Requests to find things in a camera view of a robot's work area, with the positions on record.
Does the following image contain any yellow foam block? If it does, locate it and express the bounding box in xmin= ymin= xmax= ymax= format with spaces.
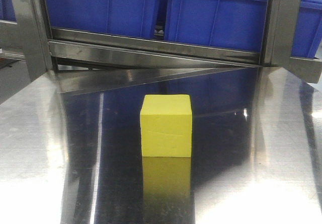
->
xmin=140 ymin=94 xmax=193 ymax=158

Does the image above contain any stainless steel shelf rack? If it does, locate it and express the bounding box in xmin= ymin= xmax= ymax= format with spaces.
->
xmin=1 ymin=0 xmax=321 ymax=83

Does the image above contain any blue plastic bin left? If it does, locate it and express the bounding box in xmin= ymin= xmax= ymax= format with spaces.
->
xmin=46 ymin=0 xmax=160 ymax=39

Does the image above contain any blue plastic bin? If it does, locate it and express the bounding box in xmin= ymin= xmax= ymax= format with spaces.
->
xmin=46 ymin=0 xmax=160 ymax=39
xmin=164 ymin=0 xmax=268 ymax=52

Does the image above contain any blue plastic bin right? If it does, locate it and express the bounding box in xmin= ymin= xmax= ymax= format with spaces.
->
xmin=164 ymin=0 xmax=268 ymax=52

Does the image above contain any blue bin far right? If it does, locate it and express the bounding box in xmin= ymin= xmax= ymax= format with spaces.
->
xmin=291 ymin=0 xmax=321 ymax=58

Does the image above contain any blue bin far left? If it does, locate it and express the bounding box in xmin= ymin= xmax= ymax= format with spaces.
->
xmin=1 ymin=0 xmax=16 ymax=22

